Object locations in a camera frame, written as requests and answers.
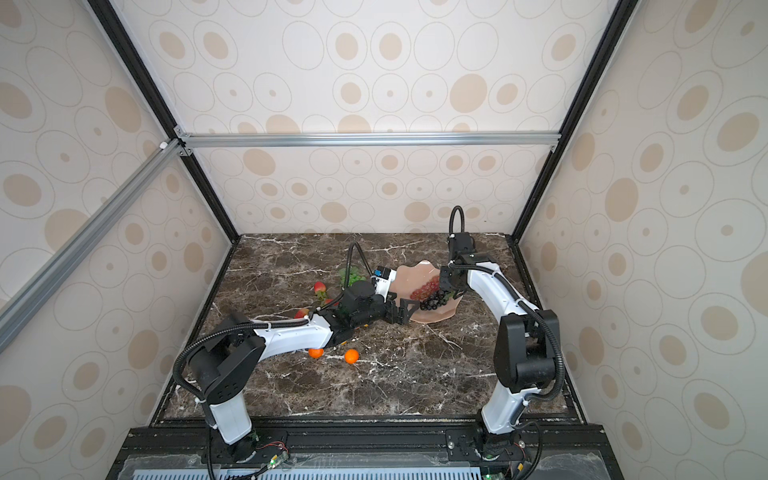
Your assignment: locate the black grape bunch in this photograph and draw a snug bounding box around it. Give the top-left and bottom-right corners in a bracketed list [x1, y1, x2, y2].
[420, 289, 456, 311]

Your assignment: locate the pink scalloped fruit bowl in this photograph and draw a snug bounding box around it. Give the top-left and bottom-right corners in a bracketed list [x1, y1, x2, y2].
[390, 260, 461, 324]

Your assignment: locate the horizontal aluminium rail back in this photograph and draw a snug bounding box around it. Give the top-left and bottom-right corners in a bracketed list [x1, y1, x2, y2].
[166, 131, 561, 151]

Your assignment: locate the orange mandarin front right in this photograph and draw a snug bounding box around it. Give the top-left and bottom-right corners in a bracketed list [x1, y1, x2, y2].
[344, 349, 360, 365]

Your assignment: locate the black frame post left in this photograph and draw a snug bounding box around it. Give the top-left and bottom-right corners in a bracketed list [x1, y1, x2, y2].
[87, 0, 240, 244]

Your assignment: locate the black frame post right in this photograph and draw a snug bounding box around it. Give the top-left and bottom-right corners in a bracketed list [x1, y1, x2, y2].
[508, 0, 639, 247]

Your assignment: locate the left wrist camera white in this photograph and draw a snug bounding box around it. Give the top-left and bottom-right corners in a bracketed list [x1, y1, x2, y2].
[371, 266, 397, 299]

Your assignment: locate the strawberry far with leaves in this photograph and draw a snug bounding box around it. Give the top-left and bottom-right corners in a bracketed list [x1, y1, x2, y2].
[313, 281, 327, 300]

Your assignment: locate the black frame post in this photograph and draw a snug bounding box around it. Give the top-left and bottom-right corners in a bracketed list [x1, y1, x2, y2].
[508, 0, 639, 247]
[87, 0, 240, 244]

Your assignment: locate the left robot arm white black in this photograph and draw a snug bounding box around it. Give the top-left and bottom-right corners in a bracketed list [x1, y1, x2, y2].
[172, 242, 420, 446]

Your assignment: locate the diagonal aluminium rail left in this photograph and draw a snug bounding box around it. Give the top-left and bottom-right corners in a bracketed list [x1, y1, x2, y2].
[1, 139, 182, 350]

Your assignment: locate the red grape bunch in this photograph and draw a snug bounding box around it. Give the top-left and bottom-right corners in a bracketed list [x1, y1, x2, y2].
[410, 276, 440, 301]

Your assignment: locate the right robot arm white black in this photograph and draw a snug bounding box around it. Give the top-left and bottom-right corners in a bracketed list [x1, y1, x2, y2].
[440, 205, 565, 460]

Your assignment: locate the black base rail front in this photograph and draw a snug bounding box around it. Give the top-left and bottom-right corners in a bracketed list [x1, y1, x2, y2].
[107, 419, 623, 479]

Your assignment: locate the green grape bunch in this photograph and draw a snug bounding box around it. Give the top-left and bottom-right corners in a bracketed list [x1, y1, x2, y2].
[338, 266, 369, 288]

